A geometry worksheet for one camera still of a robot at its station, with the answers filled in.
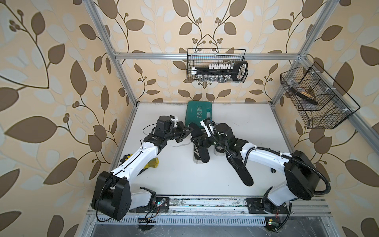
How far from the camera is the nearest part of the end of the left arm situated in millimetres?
610

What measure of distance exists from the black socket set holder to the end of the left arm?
1.16 ft

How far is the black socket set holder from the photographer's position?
0.84 meters
